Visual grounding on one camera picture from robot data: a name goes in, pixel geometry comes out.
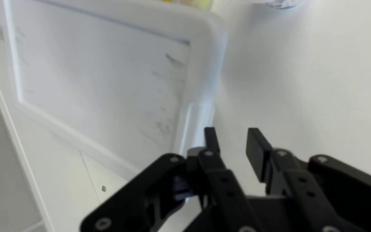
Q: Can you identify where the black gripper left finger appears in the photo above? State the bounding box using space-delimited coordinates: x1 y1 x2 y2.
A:
80 126 260 232

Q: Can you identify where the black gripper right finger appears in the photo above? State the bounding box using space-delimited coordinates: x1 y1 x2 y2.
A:
245 126 371 232

